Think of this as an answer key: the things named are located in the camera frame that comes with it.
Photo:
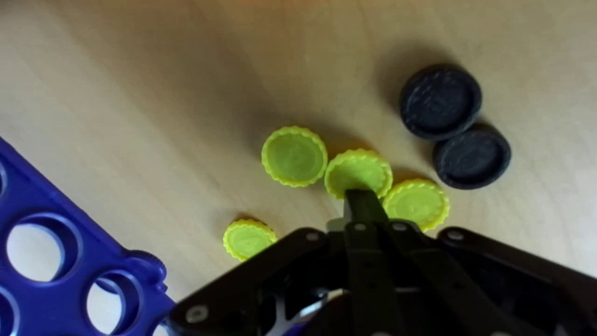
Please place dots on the black disc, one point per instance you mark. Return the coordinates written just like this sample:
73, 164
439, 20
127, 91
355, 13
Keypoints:
472, 158
441, 100

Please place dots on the blue connect four grid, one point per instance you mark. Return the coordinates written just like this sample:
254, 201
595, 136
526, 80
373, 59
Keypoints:
88, 255

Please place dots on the yellow disc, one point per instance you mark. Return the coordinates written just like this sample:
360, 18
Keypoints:
420, 201
293, 156
357, 170

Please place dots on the yellow disc lone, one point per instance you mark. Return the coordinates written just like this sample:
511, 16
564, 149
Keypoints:
247, 237

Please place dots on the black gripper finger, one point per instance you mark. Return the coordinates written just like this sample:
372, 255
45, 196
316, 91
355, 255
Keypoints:
373, 302

